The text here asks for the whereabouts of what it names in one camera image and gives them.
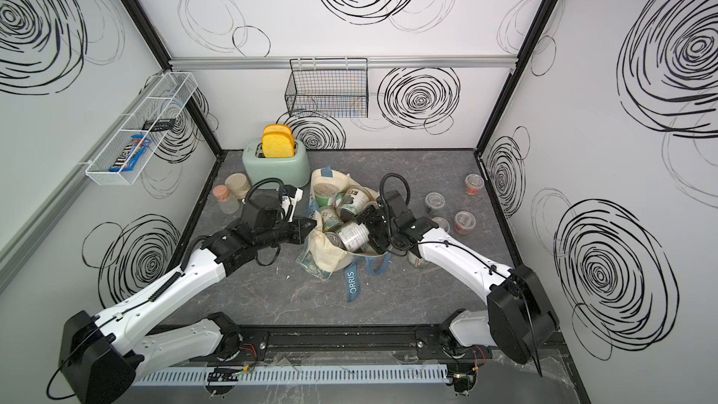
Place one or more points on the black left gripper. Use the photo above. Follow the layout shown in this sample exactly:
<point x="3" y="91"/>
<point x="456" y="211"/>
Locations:
<point x="301" y="232"/>

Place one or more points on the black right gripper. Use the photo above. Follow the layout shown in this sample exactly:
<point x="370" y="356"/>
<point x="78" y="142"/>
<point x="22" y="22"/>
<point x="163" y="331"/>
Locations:
<point x="372" y="213"/>

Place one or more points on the cream canvas bag blue handles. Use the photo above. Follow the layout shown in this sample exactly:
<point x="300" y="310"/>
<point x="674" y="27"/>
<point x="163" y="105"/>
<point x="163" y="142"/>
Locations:
<point x="324" y="254"/>

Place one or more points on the large radish label seed jar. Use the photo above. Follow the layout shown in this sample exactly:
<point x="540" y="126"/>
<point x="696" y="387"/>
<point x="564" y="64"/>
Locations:
<point x="416" y="261"/>

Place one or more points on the yellow strip lid seed jar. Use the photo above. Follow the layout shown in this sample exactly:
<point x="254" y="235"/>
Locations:
<point x="435" y="203"/>

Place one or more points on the clear lid red seed jar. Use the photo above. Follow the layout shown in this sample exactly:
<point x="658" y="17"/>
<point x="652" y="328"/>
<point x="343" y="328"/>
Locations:
<point x="442" y="223"/>

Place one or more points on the red bee label seed jar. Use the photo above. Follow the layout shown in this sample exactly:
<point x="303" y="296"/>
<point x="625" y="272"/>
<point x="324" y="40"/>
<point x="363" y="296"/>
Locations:
<point x="474" y="183"/>

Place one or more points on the silver label jar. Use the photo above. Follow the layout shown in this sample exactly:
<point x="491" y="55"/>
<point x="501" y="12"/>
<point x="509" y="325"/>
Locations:
<point x="353" y="236"/>

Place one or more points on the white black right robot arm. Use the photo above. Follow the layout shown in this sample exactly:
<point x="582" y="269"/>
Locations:
<point x="519" y="316"/>

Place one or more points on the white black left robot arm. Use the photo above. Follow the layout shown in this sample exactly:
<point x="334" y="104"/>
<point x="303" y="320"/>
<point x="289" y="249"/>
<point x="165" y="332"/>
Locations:
<point x="103" y="355"/>

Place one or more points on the mint green toaster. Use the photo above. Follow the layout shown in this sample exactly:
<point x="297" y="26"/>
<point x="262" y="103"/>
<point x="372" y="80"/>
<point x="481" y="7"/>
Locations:
<point x="293" y="170"/>

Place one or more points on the pink lid small jar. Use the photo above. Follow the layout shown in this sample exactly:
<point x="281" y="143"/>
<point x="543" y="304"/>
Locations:
<point x="227" y="202"/>

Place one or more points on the beige lid jar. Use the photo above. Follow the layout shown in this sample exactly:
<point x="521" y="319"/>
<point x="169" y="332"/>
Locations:
<point x="238" y="184"/>

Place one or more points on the yellow toast slice front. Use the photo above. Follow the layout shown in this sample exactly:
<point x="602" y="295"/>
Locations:
<point x="278" y="145"/>

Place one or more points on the yellow toast slice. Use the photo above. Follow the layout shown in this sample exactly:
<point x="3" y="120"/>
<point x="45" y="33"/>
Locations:
<point x="278" y="145"/>
<point x="284" y="129"/>

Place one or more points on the yellow toast slice back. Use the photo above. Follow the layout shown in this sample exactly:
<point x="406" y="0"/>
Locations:
<point x="284" y="129"/>

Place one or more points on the black small box on shelf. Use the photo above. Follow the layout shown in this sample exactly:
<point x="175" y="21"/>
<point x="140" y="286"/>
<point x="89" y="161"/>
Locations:
<point x="159" y="125"/>

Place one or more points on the blue candy packet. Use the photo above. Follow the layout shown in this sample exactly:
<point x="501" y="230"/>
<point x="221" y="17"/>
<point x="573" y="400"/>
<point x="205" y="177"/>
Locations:
<point x="130" y="155"/>

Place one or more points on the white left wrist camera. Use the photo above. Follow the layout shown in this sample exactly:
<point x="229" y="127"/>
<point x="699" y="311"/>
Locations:
<point x="290" y="196"/>

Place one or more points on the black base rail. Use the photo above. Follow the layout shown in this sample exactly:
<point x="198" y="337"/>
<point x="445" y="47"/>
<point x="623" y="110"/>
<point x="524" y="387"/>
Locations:
<point x="348" y="339"/>

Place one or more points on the black wire wall basket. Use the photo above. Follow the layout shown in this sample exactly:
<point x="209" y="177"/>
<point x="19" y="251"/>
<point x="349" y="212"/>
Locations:
<point x="337" y="93"/>

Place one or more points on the grey wall rail back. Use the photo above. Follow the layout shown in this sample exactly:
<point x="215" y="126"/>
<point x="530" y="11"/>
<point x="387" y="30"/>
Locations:
<point x="343" y="62"/>

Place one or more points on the grey wall rail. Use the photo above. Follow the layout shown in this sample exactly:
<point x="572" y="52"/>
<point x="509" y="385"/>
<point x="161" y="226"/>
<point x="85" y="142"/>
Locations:
<point x="343" y="62"/>
<point x="23" y="245"/>

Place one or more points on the white slotted cable duct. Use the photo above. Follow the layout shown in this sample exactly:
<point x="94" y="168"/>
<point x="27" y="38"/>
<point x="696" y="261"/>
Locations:
<point x="301" y="375"/>

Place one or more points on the white wire wall shelf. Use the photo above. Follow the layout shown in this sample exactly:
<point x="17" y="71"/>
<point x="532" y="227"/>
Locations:
<point x="167" y="100"/>

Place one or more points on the grey wall rail left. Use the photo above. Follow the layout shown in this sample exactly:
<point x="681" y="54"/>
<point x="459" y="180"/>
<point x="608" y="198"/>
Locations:
<point x="23" y="245"/>

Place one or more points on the black corner frame post right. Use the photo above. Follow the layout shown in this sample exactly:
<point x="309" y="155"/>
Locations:
<point x="535" y="31"/>

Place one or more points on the black corner frame post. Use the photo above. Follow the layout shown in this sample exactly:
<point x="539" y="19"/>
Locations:
<point x="163" y="58"/>
<point x="535" y="31"/>

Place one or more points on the black corner frame post left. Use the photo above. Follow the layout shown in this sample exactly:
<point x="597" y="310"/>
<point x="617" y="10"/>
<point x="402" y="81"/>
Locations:
<point x="163" y="58"/>

